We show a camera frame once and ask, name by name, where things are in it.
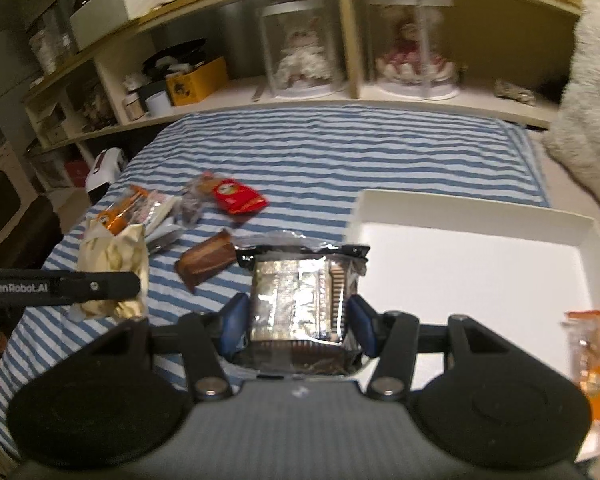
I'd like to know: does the white red appliance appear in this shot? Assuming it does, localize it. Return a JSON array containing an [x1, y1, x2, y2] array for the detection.
[[85, 148, 126, 205]]

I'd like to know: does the clear cookie packet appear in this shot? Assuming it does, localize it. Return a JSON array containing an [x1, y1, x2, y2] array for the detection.
[[180, 171, 220, 228]]

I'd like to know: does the yellow cardboard box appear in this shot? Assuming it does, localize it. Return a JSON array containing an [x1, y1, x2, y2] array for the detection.
[[166, 56, 230, 106]]

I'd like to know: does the red doll display case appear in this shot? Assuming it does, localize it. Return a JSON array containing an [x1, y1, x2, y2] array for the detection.
[[365, 0, 460, 101]]

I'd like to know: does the fluffy white pillow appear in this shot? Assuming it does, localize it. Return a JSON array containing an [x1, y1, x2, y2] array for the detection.
[[543, 0, 600, 202]]

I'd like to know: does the blue white striped blanket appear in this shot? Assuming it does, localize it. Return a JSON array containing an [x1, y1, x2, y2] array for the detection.
[[0, 105, 550, 476]]

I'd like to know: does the white shallow cardboard box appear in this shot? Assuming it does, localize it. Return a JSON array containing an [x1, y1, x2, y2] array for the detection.
[[346, 190, 600, 470]]

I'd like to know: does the white doll display case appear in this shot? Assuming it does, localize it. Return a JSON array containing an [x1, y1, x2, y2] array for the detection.
[[258, 0, 343, 100]]

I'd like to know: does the white box on shelf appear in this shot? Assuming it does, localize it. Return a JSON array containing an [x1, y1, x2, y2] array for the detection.
[[70, 0, 175, 51]]

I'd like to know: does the brown chocolate bar wrapper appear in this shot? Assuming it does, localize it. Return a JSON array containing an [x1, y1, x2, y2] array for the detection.
[[174, 230, 237, 292]]

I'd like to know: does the dark silver foil snack pack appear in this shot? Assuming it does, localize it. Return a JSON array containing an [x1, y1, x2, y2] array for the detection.
[[225, 231, 370, 376]]

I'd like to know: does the wooden headboard shelf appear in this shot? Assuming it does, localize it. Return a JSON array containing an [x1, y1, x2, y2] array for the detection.
[[23, 0, 582, 134]]

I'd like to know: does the cream yellow snack packet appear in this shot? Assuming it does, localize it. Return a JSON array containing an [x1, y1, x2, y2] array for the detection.
[[70, 218, 149, 322]]

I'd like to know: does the orange snack packet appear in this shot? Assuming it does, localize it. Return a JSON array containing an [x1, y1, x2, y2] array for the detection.
[[96, 184, 149, 235], [564, 310, 600, 424]]

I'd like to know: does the silver grey snack packet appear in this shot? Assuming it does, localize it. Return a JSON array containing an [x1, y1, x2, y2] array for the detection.
[[138, 191, 184, 254]]

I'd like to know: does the red snack packet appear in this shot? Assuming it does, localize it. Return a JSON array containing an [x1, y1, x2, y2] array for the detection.
[[212, 179, 268, 216]]

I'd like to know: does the white paper roll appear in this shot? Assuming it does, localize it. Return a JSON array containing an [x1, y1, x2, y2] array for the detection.
[[145, 90, 172, 117]]

